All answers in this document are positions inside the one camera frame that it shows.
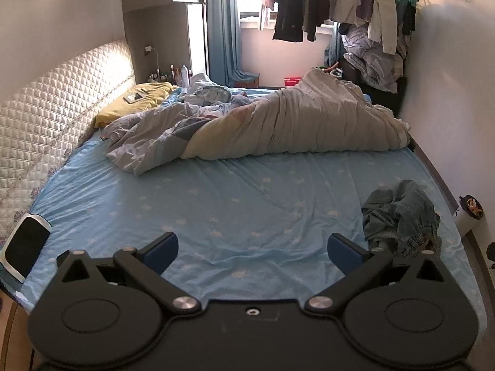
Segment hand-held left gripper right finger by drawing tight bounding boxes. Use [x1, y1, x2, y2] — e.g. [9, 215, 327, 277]
[305, 234, 445, 313]

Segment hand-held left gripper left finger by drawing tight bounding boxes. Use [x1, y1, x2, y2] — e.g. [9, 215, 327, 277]
[57, 232, 202, 315]

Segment blue denim shorts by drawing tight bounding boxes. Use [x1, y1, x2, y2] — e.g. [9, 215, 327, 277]
[361, 180, 442, 259]

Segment pile of pale clothes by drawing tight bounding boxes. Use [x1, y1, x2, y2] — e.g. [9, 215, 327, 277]
[338, 23, 407, 94]

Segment bed with blue star sheet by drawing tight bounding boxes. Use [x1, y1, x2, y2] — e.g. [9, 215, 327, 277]
[0, 81, 489, 331]

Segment white waste bin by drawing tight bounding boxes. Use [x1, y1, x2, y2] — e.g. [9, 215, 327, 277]
[454, 195, 485, 239]

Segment rumpled grey beige duvet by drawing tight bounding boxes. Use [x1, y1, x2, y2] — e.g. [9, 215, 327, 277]
[104, 67, 413, 177]

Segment yellow pillow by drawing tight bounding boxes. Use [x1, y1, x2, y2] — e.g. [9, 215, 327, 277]
[94, 82, 175, 129]

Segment black chair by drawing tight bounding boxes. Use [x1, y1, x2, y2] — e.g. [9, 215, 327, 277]
[339, 59, 407, 118]

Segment crumpled pale blue cloth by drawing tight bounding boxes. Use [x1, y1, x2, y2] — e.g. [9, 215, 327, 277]
[181, 73, 233, 106]

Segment quilted white headboard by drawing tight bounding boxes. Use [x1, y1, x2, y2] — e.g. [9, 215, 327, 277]
[0, 39, 137, 249]

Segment blue curtain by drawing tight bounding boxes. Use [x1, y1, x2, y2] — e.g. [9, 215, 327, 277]
[207, 0, 260, 86]

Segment hanging white jacket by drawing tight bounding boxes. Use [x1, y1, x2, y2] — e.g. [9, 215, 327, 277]
[367, 0, 400, 55]

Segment hanging black jacket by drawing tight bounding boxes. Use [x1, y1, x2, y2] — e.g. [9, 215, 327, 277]
[272, 0, 332, 44]

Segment black device with white frame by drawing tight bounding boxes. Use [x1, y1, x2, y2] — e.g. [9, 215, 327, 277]
[0, 214, 52, 281]

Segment wall socket with charger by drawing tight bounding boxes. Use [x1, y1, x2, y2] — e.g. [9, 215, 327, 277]
[144, 45, 160, 74]

